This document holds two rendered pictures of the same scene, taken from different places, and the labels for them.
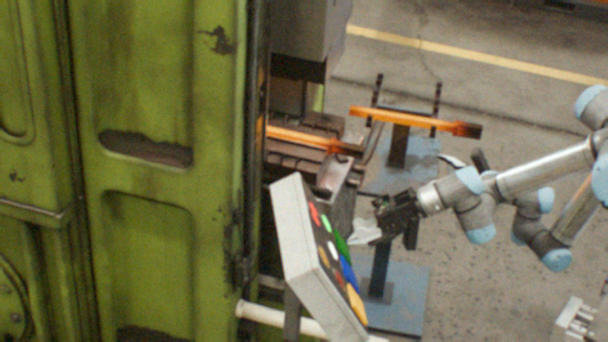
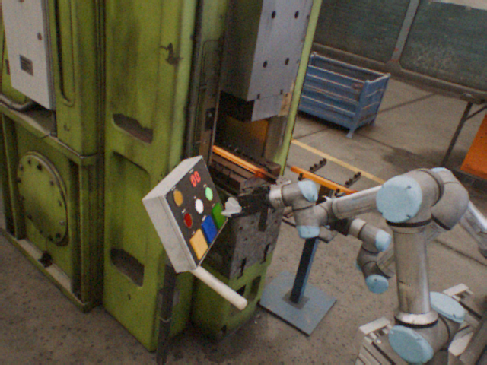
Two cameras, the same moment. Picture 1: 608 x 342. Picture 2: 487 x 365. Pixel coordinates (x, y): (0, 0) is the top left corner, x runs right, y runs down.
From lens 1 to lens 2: 0.98 m
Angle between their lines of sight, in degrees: 19
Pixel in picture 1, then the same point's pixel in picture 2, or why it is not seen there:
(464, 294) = (352, 322)
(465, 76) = not seen: hidden behind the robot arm
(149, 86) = (142, 89)
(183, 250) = not seen: hidden behind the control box
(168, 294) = (139, 233)
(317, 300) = (161, 223)
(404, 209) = (258, 197)
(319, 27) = (248, 75)
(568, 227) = (388, 260)
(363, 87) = not seen: hidden behind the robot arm
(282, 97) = (253, 147)
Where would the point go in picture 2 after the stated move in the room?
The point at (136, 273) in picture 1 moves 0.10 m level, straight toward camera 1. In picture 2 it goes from (127, 214) to (117, 224)
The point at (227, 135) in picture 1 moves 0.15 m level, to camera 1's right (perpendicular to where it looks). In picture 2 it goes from (168, 122) to (202, 134)
